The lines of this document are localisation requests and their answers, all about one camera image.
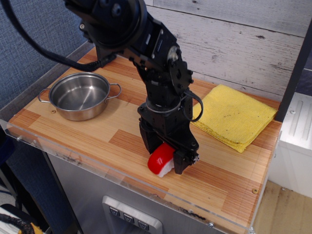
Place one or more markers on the red and white sushi toy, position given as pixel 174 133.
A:
pixel 161 160

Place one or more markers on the clear acrylic table guard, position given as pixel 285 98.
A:
pixel 219 193

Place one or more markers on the silver control panel with buttons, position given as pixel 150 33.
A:
pixel 124 219

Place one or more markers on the yellow object bottom left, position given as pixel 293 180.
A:
pixel 37 230

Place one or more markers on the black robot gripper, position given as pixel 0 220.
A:
pixel 172 128

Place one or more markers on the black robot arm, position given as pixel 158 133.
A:
pixel 125 27

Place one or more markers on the black right vertical post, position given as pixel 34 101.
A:
pixel 296 74

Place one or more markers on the white cabinet at right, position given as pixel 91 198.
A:
pixel 291 165

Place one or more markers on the folded yellow cloth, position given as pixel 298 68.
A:
pixel 232 117

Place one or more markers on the stainless steel pot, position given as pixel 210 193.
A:
pixel 80 96

